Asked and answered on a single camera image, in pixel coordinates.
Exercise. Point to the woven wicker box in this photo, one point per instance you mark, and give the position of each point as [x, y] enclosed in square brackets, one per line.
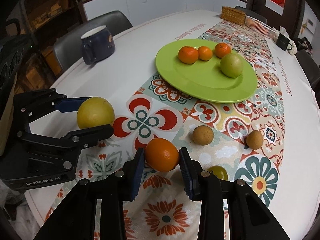
[233, 15]

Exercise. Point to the grey chair far end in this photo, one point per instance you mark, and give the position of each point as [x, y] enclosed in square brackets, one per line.
[252, 14]

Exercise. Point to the grey chair left near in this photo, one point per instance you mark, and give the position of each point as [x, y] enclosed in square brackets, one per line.
[67, 49]

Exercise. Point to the small green fruit right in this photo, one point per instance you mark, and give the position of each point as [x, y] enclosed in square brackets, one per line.
[219, 171]

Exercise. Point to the dark blue mug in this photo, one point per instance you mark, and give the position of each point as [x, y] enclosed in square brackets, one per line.
[97, 45]

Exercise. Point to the grey chair right far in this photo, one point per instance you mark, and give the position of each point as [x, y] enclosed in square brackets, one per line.
[309, 66]

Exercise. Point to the yellow pomelo fruit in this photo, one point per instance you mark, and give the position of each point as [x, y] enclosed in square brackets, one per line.
[95, 112]

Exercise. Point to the near mandarin orange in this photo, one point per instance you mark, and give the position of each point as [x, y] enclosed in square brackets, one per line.
[188, 55]

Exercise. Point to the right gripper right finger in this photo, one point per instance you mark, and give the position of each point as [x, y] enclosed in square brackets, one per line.
[203, 186]

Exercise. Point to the green plate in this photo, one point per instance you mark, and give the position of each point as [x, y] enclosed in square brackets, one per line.
[204, 79]

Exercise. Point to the white tablecloth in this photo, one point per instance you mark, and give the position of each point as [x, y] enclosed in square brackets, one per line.
[117, 78]

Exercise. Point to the brown kiwi fruit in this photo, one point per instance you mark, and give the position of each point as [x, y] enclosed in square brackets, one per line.
[202, 135]
[254, 140]

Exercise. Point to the white wire fruit basket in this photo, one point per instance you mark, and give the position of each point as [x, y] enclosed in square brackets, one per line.
[260, 27]

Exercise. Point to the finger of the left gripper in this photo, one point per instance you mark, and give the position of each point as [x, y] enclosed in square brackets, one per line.
[88, 137]
[70, 104]

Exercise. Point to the middle small mandarin orange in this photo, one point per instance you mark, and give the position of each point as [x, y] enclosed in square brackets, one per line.
[205, 53]

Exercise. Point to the green apple on plate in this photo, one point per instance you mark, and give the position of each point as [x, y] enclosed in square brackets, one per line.
[231, 65]

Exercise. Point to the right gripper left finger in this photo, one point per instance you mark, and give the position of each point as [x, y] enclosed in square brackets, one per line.
[122, 185]

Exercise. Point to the large orange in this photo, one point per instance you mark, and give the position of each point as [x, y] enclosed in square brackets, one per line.
[161, 155]

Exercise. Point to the patterned table runner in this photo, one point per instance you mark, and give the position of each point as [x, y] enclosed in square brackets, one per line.
[242, 140]

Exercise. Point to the black mug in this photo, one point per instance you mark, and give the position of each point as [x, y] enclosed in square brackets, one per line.
[283, 42]

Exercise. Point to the far mandarin orange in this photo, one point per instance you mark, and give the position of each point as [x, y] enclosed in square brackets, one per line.
[222, 49]

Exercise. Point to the grey chair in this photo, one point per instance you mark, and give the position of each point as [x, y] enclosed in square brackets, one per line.
[67, 49]
[309, 66]

